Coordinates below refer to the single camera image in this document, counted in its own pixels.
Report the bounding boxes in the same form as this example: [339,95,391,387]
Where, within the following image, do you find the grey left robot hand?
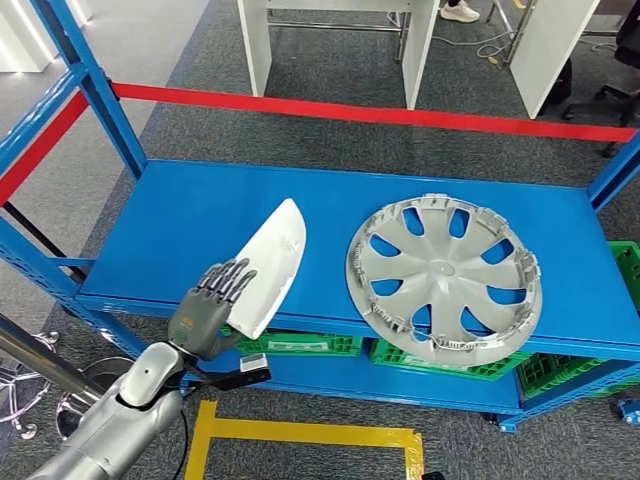
[167,258,258,364]

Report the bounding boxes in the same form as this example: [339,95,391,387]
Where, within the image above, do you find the white plastic mirror cover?
[220,197,307,340]

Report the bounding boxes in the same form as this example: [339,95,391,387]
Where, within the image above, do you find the white desk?
[237,0,441,111]
[509,0,601,121]

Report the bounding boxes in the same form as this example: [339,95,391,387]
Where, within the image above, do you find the grey wheel hubcap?
[345,193,543,367]

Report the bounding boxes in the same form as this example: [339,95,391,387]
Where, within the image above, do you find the person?
[439,0,481,24]

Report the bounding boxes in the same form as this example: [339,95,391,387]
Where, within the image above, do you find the black office chair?
[540,0,640,159]

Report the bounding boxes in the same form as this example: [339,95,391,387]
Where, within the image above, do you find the black camera bracket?
[180,357,272,394]

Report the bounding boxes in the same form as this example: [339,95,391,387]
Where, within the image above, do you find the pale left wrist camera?
[239,353,269,374]

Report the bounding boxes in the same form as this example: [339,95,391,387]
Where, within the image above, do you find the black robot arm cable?
[171,409,190,480]

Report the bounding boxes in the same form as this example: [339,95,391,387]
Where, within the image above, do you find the chrome stanchion post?
[0,311,136,442]

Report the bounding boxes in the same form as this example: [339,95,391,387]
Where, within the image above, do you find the white floor cable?
[432,29,516,64]

